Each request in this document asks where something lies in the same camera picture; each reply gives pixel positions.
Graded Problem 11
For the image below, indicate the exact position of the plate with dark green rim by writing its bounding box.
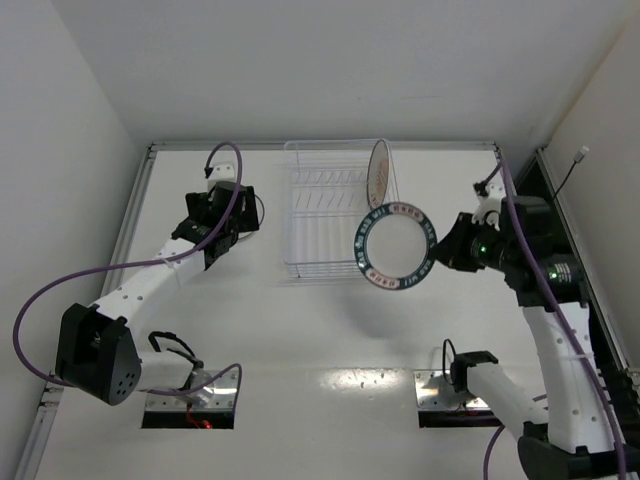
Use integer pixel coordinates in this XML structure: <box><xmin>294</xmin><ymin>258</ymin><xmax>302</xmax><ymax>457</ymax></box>
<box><xmin>353</xmin><ymin>202</ymin><xmax>437</xmax><ymax>290</ymax></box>

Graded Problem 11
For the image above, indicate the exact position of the white plate orange sunburst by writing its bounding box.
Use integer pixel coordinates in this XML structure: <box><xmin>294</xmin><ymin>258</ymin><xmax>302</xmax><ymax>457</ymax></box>
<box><xmin>366</xmin><ymin>139</ymin><xmax>391</xmax><ymax>210</ymax></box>

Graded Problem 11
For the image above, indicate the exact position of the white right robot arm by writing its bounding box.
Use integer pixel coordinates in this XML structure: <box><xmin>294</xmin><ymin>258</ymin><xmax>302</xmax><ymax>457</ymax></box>
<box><xmin>430</xmin><ymin>196</ymin><xmax>634</xmax><ymax>479</ymax></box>

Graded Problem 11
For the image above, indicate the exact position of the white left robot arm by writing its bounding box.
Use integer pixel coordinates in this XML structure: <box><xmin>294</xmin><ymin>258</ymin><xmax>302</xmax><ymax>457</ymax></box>
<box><xmin>55</xmin><ymin>181</ymin><xmax>259</xmax><ymax>406</ymax></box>

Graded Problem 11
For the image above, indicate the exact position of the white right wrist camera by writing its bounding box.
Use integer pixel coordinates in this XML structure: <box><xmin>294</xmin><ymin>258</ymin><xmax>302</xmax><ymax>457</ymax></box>
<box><xmin>472</xmin><ymin>181</ymin><xmax>506</xmax><ymax>230</ymax></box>

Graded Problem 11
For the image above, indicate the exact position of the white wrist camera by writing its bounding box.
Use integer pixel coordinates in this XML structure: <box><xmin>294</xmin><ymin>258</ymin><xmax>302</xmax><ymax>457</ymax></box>
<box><xmin>472</xmin><ymin>181</ymin><xmax>506</xmax><ymax>230</ymax></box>
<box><xmin>207</xmin><ymin>163</ymin><xmax>237</xmax><ymax>185</ymax></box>

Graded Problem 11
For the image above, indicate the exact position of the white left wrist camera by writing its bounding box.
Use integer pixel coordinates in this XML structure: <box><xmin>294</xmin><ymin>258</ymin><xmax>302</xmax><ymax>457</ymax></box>
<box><xmin>207</xmin><ymin>163</ymin><xmax>237</xmax><ymax>185</ymax></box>

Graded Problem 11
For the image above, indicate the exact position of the white wire dish rack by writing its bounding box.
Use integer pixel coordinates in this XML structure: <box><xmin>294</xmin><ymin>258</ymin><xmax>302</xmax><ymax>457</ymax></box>
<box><xmin>284</xmin><ymin>139</ymin><xmax>399</xmax><ymax>282</ymax></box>

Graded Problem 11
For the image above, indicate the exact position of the black cable white plug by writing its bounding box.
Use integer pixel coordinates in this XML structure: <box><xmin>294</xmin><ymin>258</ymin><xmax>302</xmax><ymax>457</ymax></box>
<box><xmin>529</xmin><ymin>145</ymin><xmax>591</xmax><ymax>236</ymax></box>

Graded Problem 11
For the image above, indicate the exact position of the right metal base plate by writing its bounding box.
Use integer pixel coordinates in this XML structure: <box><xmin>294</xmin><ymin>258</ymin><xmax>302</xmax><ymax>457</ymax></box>
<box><xmin>413</xmin><ymin>369</ymin><xmax>490</xmax><ymax>412</ymax></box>

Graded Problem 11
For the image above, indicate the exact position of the metal base plate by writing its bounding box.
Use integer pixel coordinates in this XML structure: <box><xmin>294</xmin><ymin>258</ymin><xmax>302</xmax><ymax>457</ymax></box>
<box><xmin>145</xmin><ymin>367</ymin><xmax>241</xmax><ymax>413</ymax></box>
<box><xmin>413</xmin><ymin>369</ymin><xmax>490</xmax><ymax>412</ymax></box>

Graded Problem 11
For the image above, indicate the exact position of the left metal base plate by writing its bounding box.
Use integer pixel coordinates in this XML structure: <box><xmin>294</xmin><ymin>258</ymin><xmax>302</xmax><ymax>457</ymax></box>
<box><xmin>145</xmin><ymin>367</ymin><xmax>241</xmax><ymax>413</ymax></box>

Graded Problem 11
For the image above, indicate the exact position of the aluminium table frame rail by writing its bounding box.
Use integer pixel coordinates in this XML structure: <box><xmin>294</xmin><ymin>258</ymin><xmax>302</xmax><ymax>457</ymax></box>
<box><xmin>14</xmin><ymin>141</ymin><xmax>161</xmax><ymax>480</ymax></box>

